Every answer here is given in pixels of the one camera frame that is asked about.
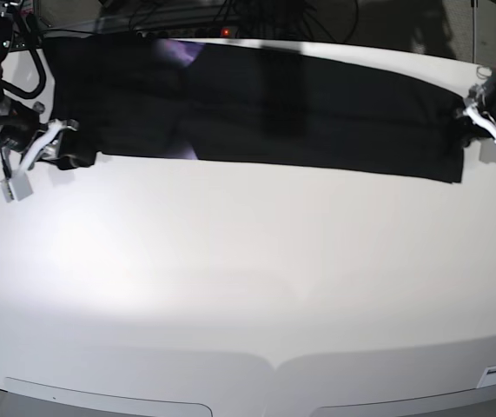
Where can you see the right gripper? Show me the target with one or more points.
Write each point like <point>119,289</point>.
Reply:
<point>22,131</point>

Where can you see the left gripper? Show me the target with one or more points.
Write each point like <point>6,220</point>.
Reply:
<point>475,120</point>

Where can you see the black power strip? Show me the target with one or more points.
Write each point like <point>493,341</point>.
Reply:
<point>192,33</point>

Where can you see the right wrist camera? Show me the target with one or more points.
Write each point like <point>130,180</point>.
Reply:
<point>16,188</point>

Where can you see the black T-shirt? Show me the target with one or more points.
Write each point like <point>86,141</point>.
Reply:
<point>161,98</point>

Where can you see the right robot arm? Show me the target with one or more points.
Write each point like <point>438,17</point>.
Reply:
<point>15,29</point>

